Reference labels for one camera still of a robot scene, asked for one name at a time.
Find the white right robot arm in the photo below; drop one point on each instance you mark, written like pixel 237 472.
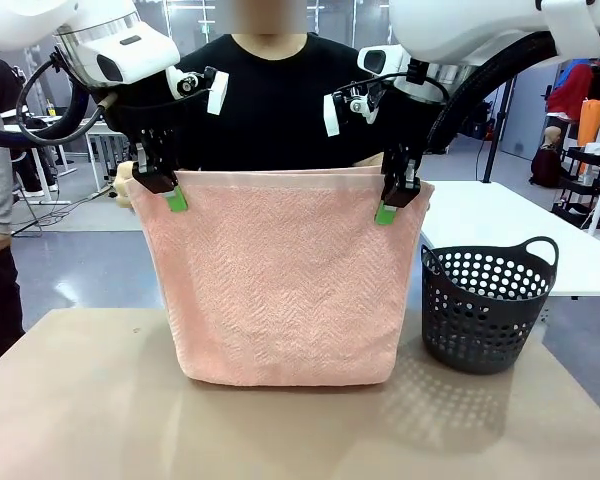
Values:
pixel 480 22

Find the black light stand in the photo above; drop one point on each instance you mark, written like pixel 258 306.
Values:
pixel 497 130

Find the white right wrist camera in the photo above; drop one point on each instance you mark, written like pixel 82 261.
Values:
pixel 332 117

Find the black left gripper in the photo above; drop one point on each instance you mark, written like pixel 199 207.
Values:
pixel 145 120

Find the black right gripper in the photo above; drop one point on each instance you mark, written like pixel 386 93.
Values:
pixel 405 120

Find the mannequin in red jacket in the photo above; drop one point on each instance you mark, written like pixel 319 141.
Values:
pixel 575 90

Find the white side table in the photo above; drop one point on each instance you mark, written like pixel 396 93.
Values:
pixel 485 210

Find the orange cloth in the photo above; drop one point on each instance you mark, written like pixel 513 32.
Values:
pixel 592 122

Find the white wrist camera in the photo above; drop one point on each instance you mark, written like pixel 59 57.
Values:
pixel 332 117
pixel 219 92

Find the seated doll in dark red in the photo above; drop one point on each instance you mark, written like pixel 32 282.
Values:
pixel 547 160

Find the person's left hand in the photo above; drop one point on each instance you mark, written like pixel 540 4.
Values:
pixel 370 161

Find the pink towel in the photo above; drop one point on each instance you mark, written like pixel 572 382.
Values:
pixel 280 280

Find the person's right hand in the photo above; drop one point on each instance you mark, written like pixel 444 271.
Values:
pixel 124 187

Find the dark perforated plastic basket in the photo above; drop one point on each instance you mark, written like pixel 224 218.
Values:
pixel 485 330

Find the person in black T-shirt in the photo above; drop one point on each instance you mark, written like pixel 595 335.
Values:
pixel 280 100

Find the black trolley cart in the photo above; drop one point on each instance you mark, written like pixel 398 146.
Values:
pixel 577 187

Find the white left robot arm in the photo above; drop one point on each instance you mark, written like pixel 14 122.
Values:
pixel 90 25

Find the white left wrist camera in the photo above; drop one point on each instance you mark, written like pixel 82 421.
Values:
pixel 219 92

